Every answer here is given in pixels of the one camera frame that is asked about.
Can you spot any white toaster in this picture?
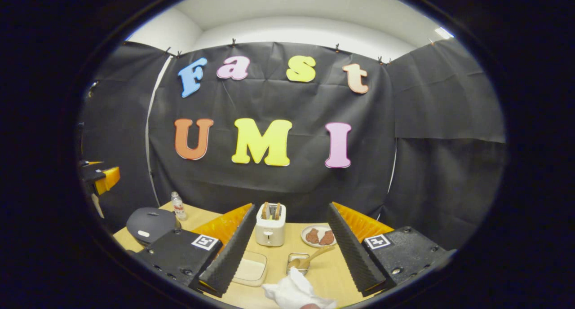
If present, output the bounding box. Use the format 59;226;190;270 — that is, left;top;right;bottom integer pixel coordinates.
255;202;287;247

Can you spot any round beige plate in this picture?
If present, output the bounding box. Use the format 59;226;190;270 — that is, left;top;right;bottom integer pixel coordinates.
301;224;336;248

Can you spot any dark grey rice cooker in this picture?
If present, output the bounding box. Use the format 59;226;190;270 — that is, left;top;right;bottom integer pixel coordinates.
126;207;182;247

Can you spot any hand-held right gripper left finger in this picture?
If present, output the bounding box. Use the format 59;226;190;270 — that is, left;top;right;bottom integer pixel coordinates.
135;203;257;298

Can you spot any black backdrop cloth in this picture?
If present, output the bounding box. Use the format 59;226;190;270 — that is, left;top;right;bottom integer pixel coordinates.
79;37;506;251

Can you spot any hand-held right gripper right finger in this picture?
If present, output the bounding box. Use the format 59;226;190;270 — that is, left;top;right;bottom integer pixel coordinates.
327;202;456;297

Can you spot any clear square chopstick holder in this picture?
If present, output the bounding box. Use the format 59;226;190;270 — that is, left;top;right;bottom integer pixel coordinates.
286;253;311;276

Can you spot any white crumpled cloth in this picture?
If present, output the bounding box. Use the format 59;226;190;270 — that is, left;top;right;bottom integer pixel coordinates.
262;267;337;309

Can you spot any wooden spoon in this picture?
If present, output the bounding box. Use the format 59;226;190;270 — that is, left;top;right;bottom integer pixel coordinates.
290;245;336;270

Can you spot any small clear plastic bottle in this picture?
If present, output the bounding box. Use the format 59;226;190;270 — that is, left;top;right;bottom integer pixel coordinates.
171;191;188;221

